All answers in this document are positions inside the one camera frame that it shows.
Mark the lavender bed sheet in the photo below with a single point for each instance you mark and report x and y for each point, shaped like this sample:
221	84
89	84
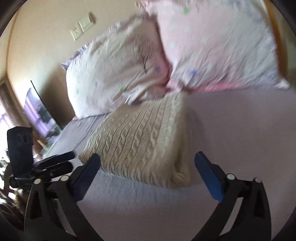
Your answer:
249	133

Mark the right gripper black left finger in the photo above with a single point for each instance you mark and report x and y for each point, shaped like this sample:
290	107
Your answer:
41	219

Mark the flat screen television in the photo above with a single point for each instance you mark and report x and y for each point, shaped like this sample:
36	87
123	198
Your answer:
39	116

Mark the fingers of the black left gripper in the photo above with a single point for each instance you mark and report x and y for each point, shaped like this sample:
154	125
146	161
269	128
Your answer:
54	166

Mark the white wall power socket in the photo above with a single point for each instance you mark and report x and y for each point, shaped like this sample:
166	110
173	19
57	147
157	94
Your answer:
76	32

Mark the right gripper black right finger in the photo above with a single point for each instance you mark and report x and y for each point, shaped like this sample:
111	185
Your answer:
253	221

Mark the pink floral pillow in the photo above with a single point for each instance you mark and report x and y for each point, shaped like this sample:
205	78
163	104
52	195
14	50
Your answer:
217	45
125	64

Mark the white wall switch plate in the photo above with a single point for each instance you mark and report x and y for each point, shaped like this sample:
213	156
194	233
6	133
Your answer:
86	23

